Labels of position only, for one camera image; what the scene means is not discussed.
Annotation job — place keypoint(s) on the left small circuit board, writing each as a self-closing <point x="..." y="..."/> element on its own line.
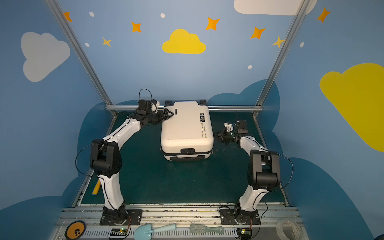
<point x="118" y="234"/>

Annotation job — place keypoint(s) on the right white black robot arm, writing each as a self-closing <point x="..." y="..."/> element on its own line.
<point x="263" y="174"/>

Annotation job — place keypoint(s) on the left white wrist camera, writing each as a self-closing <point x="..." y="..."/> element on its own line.
<point x="154" y="106"/>

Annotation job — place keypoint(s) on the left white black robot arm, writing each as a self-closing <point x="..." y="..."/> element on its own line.
<point x="106" y="159"/>

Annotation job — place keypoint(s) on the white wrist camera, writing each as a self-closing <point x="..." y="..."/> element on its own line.
<point x="154" y="106"/>
<point x="230" y="126"/>

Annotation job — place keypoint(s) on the right aluminium frame post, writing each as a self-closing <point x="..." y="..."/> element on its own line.
<point x="291" y="34"/>

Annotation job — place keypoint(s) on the orange black round disc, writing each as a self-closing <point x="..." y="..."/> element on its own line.
<point x="75" y="230"/>

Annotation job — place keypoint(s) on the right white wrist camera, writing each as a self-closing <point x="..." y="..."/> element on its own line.
<point x="230" y="126"/>

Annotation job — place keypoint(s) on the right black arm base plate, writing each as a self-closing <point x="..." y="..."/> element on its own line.
<point x="239" y="217"/>

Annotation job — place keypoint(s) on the teal toy shovel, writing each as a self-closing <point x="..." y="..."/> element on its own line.
<point x="145" y="232"/>

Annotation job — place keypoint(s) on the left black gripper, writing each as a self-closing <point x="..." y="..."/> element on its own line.
<point x="160" y="114"/>

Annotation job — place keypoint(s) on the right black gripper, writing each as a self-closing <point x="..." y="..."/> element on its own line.
<point x="224" y="136"/>

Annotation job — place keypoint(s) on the pale green hair brush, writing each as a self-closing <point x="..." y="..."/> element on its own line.
<point x="202" y="229"/>

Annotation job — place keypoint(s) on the left aluminium frame post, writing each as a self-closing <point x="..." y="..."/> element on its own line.
<point x="64" y="24"/>

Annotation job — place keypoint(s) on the small circuit board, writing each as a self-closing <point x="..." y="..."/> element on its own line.
<point x="244" y="233"/>
<point x="118" y="234"/>

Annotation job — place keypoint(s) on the right small circuit board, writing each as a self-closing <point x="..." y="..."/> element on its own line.
<point x="244" y="233"/>

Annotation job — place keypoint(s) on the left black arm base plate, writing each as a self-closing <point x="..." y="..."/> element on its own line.
<point x="131" y="217"/>

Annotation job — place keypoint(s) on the white hard-shell suitcase black lining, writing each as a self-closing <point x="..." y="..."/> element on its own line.
<point x="188" y="134"/>

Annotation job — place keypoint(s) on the aluminium frame post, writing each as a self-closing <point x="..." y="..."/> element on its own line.
<point x="291" y="34"/>
<point x="64" y="24"/>

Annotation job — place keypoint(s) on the yellow toy shovel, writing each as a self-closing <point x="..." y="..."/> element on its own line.
<point x="96" y="188"/>

